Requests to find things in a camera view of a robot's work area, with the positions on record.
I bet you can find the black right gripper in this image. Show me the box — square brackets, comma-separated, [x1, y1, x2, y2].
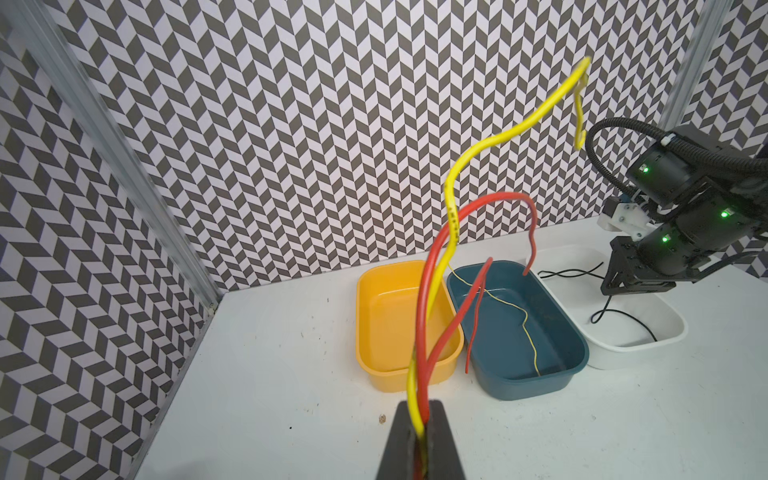
[600, 236, 676, 296]

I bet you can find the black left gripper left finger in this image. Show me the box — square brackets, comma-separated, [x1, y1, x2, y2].
[376, 401, 416, 480]

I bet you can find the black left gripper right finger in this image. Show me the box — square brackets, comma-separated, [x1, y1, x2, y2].
[427, 400, 466, 480]

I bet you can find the yellow cable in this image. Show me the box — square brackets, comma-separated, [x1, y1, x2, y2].
[448, 266, 542, 378]
[405, 56, 593, 457]

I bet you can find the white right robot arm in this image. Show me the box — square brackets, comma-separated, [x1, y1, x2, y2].
[583, 117, 767, 296]

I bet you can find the white plastic bin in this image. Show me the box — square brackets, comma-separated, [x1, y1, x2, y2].
[534, 245, 688, 370]

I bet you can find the teal plastic bin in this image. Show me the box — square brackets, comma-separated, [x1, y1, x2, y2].
[461, 260, 589, 401]

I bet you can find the yellow plastic bin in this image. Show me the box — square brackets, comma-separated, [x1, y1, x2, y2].
[356, 260, 465, 393]

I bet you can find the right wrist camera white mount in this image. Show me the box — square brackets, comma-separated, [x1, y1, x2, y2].
[597, 196, 655, 242]

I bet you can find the aluminium corner post right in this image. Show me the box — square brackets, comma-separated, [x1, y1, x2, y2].
[658, 0, 732, 130]

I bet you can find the aluminium corner post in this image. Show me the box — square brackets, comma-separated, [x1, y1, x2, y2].
[1, 1, 222, 313]
[658, 0, 732, 130]

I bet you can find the aluminium corner post left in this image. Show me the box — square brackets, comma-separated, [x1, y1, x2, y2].
[1, 1, 222, 313]

